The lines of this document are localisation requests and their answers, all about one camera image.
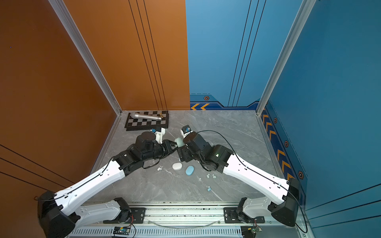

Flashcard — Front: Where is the mint green earbud charging case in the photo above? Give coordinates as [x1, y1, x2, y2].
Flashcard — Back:
[175, 137, 185, 148]

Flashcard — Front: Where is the left aluminium corner post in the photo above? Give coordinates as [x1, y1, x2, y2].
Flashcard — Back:
[49, 0, 122, 116]

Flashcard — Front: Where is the right green circuit board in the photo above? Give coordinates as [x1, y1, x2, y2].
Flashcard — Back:
[241, 226, 262, 238]

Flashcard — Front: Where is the green circuit board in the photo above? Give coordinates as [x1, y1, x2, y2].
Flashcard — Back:
[112, 226, 132, 238]
[241, 226, 262, 238]

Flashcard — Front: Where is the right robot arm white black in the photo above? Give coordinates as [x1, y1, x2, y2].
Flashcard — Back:
[175, 132, 300, 227]

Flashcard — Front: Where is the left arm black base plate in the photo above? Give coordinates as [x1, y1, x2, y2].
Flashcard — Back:
[103, 207, 146, 225]

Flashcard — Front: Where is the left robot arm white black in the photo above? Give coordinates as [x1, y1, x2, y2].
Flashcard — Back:
[37, 131, 183, 238]

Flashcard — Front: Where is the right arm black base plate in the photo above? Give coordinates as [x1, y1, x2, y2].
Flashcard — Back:
[223, 207, 266, 224]

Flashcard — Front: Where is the silver microphone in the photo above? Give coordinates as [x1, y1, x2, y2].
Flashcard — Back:
[131, 113, 162, 121]

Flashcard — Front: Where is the blue earbud charging case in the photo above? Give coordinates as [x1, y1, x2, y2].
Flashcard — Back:
[185, 166, 194, 176]

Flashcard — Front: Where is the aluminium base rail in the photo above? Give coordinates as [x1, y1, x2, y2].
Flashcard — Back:
[69, 202, 314, 238]

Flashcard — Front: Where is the aluminium corner post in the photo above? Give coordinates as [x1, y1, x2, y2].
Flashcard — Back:
[49, 0, 122, 116]
[256, 0, 316, 117]

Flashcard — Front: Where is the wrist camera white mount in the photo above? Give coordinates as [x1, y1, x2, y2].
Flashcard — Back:
[181, 125, 196, 139]
[150, 127, 166, 144]

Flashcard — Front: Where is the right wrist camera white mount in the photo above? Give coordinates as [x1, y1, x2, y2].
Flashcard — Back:
[181, 125, 196, 139]

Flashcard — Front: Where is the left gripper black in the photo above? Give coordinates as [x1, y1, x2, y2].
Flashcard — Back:
[142, 139, 182, 164]

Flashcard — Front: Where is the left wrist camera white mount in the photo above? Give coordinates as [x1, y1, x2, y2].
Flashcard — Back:
[150, 127, 166, 144]

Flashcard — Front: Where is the black white chessboard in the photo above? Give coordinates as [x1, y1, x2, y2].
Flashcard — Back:
[125, 111, 169, 131]

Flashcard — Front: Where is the left green circuit board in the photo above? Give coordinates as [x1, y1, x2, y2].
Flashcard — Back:
[112, 226, 132, 238]

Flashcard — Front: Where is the right aluminium corner post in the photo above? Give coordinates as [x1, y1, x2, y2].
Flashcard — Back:
[256, 0, 316, 117]

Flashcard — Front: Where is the white earbud charging case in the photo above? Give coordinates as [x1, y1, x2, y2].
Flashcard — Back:
[172, 162, 183, 171]

